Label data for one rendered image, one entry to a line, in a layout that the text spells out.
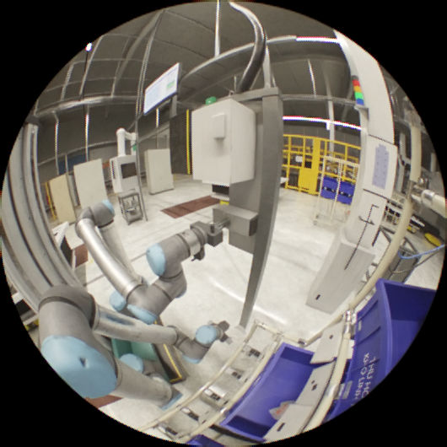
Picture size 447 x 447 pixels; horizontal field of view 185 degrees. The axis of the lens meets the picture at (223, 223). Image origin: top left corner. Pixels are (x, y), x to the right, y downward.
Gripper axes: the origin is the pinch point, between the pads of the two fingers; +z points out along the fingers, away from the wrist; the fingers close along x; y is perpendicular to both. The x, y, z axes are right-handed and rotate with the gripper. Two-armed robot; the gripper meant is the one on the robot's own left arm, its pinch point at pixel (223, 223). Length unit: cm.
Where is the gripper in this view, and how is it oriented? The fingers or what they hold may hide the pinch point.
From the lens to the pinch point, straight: 58.9
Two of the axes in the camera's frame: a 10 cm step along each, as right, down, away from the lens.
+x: -7.7, -2.8, 5.7
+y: 0.0, -9.0, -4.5
